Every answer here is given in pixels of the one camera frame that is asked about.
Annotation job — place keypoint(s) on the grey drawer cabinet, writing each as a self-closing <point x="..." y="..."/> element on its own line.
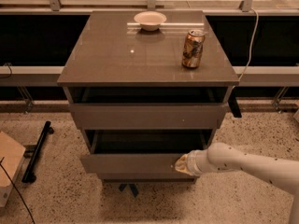
<point x="115" y="62"/>

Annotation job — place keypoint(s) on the gold soda can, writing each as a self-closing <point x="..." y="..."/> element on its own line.
<point x="193" y="48"/>

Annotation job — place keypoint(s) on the white bowl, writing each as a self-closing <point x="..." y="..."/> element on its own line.
<point x="150" y="20"/>

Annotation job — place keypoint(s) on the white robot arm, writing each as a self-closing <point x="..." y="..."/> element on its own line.
<point x="220" y="157"/>

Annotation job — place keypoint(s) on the black bar on floor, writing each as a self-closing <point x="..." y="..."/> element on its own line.
<point x="29" y="176"/>

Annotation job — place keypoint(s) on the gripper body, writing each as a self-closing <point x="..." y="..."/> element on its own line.
<point x="192" y="163"/>

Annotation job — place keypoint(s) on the cardboard box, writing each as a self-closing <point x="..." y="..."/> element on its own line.
<point x="11" y="155"/>

